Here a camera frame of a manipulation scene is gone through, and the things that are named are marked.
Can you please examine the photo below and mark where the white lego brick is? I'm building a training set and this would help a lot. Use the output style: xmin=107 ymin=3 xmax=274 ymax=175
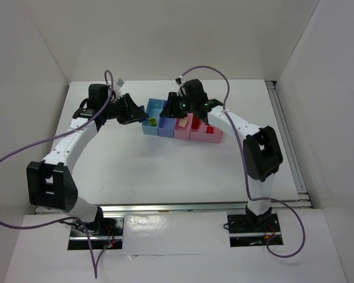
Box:
xmin=178 ymin=119 xmax=188 ymax=128

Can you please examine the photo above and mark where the small red lego brick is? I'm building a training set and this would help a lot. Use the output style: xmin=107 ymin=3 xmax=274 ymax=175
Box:
xmin=191 ymin=116 xmax=201 ymax=131

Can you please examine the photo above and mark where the lime green lego brick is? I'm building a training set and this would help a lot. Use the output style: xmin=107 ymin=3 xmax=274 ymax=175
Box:
xmin=148 ymin=118 xmax=157 ymax=127

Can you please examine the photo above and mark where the red long lego brick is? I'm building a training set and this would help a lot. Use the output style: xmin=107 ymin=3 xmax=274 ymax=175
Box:
xmin=206 ymin=126 xmax=214 ymax=134

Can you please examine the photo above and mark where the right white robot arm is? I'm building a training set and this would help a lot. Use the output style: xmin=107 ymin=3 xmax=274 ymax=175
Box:
xmin=160 ymin=77 xmax=283 ymax=228

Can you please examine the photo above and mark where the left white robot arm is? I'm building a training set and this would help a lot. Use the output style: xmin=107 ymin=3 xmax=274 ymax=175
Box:
xmin=26 ymin=80 xmax=148 ymax=231

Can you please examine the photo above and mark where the light blue bin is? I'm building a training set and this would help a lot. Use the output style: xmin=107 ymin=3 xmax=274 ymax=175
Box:
xmin=142 ymin=98 xmax=166 ymax=136

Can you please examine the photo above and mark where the small pink bin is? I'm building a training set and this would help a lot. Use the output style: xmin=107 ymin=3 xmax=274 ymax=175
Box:
xmin=174 ymin=113 xmax=193 ymax=140

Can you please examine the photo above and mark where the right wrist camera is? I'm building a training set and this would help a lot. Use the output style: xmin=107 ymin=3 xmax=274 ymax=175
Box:
xmin=175 ymin=75 xmax=187 ymax=96

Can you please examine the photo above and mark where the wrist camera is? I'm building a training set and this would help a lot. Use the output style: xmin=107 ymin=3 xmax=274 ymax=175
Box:
xmin=113 ymin=78 xmax=124 ymax=93
xmin=175 ymin=75 xmax=187 ymax=96

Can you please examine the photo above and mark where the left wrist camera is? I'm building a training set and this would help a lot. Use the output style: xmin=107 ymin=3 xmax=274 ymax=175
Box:
xmin=113 ymin=78 xmax=124 ymax=93

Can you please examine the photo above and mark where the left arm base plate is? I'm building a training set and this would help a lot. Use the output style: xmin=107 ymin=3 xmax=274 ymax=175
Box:
xmin=67 ymin=216 xmax=124 ymax=251

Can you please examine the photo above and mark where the aluminium rail right side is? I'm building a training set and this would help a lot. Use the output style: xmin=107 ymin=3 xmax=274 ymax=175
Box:
xmin=265 ymin=81 xmax=312 ymax=209

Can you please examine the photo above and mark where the aluminium rail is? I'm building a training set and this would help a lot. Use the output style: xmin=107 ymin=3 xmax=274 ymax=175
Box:
xmin=265 ymin=81 xmax=312 ymax=209
xmin=35 ymin=201 xmax=310 ymax=215

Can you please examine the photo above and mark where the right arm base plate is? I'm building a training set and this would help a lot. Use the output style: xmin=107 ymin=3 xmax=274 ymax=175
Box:
xmin=223 ymin=213 xmax=283 ymax=248

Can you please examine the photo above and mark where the aluminium rail front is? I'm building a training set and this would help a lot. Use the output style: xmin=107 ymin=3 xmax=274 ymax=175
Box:
xmin=35 ymin=201 xmax=310 ymax=215

